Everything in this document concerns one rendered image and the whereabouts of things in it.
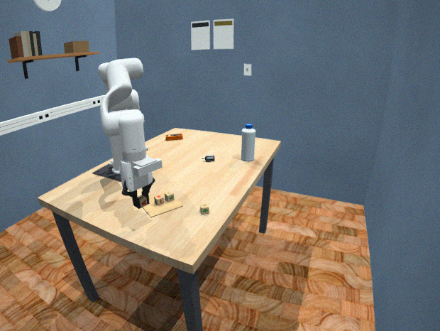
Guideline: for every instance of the small cream letter block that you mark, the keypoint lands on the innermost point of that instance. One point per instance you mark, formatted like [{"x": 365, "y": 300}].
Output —
[
  {"x": 143, "y": 201},
  {"x": 204, "y": 208},
  {"x": 169, "y": 196}
]

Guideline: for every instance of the tan square mat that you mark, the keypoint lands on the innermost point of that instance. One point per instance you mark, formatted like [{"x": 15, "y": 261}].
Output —
[{"x": 153, "y": 209}]

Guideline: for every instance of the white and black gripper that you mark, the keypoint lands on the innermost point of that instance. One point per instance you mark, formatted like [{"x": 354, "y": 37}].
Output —
[{"x": 131, "y": 183}]

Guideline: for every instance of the white bottle with blue cap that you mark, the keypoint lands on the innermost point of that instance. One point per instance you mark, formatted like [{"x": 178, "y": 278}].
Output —
[{"x": 248, "y": 143}]

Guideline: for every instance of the small wooden letter block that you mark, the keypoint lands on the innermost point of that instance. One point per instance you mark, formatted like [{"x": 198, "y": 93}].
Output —
[{"x": 159, "y": 199}]

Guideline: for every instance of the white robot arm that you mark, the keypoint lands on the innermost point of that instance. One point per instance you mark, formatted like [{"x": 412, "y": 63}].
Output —
[{"x": 130, "y": 144}]

